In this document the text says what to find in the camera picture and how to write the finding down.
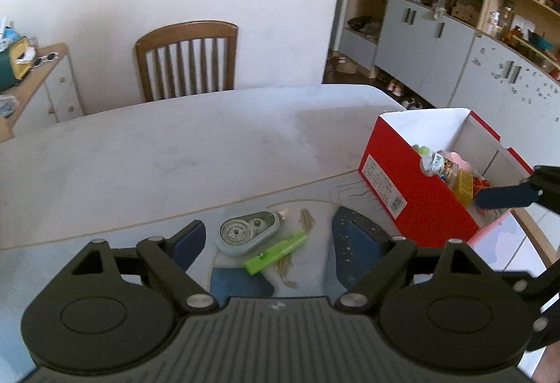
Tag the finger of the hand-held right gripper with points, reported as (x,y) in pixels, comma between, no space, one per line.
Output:
(503,197)
(542,304)

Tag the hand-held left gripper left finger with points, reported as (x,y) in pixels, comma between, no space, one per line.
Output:
(190,241)

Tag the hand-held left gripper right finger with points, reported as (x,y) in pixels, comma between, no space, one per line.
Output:
(396,255)

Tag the small yellow packet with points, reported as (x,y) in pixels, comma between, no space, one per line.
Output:
(463,187)

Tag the red cardboard box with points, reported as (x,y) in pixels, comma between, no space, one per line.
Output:
(420,212)

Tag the grey correction tape dispenser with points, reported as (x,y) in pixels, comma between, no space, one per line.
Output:
(245,232)

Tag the pink heart-shaped container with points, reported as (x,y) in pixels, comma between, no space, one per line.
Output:
(459,160)

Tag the green-capped plastic bottle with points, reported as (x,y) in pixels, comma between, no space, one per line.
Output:
(437,164)

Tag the green highlighter pen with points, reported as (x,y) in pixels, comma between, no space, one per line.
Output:
(275,254)

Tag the long white stickered cabinet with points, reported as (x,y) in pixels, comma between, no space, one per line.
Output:
(503,85)

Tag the grey sneakers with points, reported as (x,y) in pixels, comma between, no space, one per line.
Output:
(411,104)

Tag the blue bowl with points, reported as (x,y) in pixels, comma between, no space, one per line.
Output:
(540,40)

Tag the glass jar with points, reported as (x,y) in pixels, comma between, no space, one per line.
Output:
(507,15)

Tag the white entry cabinet unit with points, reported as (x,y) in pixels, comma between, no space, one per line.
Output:
(420,28)

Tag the pink patterned box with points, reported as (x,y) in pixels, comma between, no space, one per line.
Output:
(464,12)

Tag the pale hanging cloth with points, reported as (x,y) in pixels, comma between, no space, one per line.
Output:
(439,13)

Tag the beige slippers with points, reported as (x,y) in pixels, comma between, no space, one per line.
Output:
(344,67)

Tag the wooden side cabinet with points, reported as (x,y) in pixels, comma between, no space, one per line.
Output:
(48,94)

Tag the brown wooden chair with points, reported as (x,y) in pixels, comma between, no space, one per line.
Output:
(188,33)

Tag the black bag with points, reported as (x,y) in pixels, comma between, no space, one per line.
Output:
(358,22)

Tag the white sunglasses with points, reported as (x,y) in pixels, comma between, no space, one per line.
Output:
(43,60)

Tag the green and yellow tissue box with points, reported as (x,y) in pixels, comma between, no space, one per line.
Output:
(11,63)

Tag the white tissue pack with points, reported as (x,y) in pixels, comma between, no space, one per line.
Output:
(8,33)

